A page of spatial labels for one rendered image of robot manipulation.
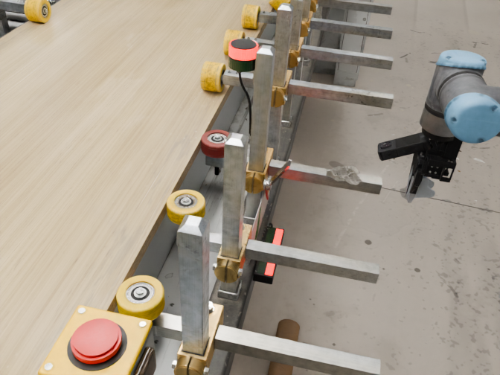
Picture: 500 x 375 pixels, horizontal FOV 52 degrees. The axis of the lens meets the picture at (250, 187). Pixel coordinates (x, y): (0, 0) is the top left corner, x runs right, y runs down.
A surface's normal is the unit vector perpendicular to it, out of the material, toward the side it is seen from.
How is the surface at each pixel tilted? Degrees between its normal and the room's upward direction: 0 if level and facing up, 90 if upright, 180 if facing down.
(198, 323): 90
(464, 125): 90
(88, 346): 0
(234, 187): 90
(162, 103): 0
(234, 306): 0
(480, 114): 90
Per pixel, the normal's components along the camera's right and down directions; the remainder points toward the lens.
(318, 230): 0.05, -0.78
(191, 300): -0.22, 0.60
